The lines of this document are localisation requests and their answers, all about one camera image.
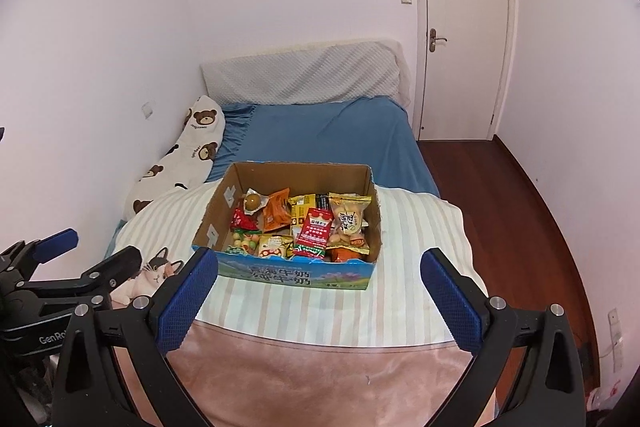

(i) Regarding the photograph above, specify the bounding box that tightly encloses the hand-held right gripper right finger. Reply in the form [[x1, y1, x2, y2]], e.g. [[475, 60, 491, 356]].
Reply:
[[420, 248, 588, 427]]

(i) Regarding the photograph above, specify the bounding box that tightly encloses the colourful candy packet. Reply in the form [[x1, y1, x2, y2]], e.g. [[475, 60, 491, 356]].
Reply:
[[227, 231, 263, 257]]

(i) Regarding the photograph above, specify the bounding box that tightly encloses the round brown snack pouch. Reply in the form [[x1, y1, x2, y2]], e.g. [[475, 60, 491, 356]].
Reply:
[[243, 189, 266, 214]]

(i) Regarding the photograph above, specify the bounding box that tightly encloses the cat plush toy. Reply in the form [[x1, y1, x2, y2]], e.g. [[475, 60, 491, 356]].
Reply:
[[111, 247, 187, 308]]

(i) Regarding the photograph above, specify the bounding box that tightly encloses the white door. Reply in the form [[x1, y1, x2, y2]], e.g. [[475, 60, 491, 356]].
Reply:
[[409, 0, 516, 142]]

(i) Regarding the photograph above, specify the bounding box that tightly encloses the red snack packet green stripe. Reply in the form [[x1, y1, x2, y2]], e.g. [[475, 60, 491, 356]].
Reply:
[[293, 207, 333, 260]]

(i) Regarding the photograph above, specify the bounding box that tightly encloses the plain orange snack packet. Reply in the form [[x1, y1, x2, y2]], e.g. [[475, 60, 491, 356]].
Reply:
[[325, 244, 373, 264]]

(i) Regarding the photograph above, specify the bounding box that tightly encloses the white bear print pillow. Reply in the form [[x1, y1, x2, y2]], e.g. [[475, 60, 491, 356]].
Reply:
[[124, 96, 226, 215]]

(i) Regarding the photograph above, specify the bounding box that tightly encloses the white snack packet with picture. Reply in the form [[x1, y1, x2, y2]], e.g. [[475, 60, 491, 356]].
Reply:
[[256, 234, 295, 259]]

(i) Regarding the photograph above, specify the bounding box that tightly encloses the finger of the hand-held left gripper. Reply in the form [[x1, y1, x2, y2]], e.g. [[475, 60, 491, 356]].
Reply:
[[20, 245, 143, 308], [0, 228, 80, 280]]

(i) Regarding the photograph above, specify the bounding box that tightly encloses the striped pink blanket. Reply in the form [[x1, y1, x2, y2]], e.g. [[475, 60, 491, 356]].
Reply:
[[102, 182, 493, 427]]

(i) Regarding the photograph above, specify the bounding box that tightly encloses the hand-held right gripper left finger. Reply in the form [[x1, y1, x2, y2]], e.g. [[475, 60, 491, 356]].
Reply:
[[50, 249, 219, 427]]

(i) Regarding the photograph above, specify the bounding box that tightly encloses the blue bed sheet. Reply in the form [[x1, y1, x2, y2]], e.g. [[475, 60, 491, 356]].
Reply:
[[207, 94, 441, 198]]

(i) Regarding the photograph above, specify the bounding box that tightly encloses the golden bun snack packet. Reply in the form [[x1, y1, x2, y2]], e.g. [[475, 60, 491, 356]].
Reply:
[[327, 192, 373, 248]]

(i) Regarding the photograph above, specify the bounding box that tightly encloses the yellow snack packet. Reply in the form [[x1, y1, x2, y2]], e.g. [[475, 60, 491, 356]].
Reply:
[[287, 194, 318, 225]]

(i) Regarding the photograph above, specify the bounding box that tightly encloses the cardboard box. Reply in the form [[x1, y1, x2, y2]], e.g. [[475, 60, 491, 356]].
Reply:
[[192, 162, 383, 292]]

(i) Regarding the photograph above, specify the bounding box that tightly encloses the orange snack packet with picture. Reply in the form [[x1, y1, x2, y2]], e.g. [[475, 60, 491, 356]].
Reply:
[[262, 188, 293, 233]]

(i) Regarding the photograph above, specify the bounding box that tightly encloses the small red snack packet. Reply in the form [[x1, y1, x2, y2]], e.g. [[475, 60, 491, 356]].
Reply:
[[230, 209, 258, 233]]

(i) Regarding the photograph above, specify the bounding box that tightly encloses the grey quilted pillow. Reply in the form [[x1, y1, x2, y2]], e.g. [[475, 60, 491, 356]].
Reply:
[[200, 38, 411, 108]]

